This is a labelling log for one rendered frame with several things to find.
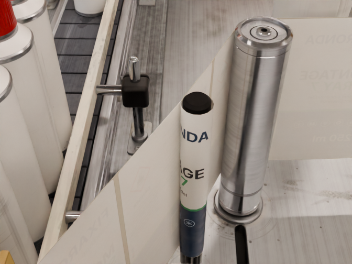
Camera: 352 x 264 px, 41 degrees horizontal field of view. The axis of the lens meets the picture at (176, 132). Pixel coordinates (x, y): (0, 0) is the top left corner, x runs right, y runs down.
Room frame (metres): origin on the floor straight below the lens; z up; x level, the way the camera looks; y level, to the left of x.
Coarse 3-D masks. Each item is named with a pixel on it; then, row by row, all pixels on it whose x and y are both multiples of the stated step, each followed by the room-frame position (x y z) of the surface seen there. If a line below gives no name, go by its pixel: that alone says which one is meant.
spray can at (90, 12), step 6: (78, 0) 0.60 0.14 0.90; (84, 0) 0.60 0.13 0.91; (90, 0) 0.60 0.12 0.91; (96, 0) 0.60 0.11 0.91; (102, 0) 0.61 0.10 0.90; (78, 6) 0.60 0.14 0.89; (84, 6) 0.60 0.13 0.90; (90, 6) 0.60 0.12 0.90; (96, 6) 0.60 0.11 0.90; (102, 6) 0.61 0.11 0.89; (78, 12) 0.60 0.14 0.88; (84, 12) 0.60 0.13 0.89; (90, 12) 0.60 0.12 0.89; (96, 12) 0.60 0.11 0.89; (102, 12) 0.60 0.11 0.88
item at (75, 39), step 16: (64, 16) 0.60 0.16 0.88; (80, 16) 0.60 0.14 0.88; (64, 32) 0.56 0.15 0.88; (80, 32) 0.56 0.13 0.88; (96, 32) 0.56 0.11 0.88; (112, 32) 0.56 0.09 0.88; (64, 48) 0.52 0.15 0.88; (80, 48) 0.52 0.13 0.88; (112, 48) 0.52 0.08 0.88; (64, 64) 0.48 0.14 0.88; (80, 64) 0.48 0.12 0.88; (64, 80) 0.45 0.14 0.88; (80, 80) 0.45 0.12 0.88; (80, 96) 0.42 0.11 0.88; (96, 112) 0.39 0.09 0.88; (96, 128) 0.39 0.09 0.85; (80, 176) 0.30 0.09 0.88; (80, 192) 0.28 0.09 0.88
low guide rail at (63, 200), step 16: (112, 0) 0.58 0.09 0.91; (112, 16) 0.55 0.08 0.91; (96, 48) 0.47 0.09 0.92; (96, 64) 0.44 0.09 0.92; (96, 80) 0.41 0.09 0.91; (96, 96) 0.40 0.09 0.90; (80, 112) 0.35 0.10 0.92; (80, 128) 0.33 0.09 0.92; (80, 144) 0.31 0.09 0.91; (64, 160) 0.29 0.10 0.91; (80, 160) 0.30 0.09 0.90; (64, 176) 0.27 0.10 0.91; (64, 192) 0.25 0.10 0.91; (64, 208) 0.23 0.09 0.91; (48, 224) 0.22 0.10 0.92; (64, 224) 0.22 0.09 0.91; (48, 240) 0.20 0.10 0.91
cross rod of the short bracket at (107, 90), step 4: (96, 88) 0.40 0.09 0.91; (100, 88) 0.40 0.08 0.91; (104, 88) 0.40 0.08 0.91; (108, 88) 0.40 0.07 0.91; (112, 88) 0.40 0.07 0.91; (116, 88) 0.40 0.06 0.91; (120, 88) 0.40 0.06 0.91; (96, 92) 0.40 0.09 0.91; (100, 92) 0.40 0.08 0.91; (104, 92) 0.40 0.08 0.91; (108, 92) 0.40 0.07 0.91; (112, 92) 0.40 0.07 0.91; (116, 92) 0.40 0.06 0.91; (120, 92) 0.40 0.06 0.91
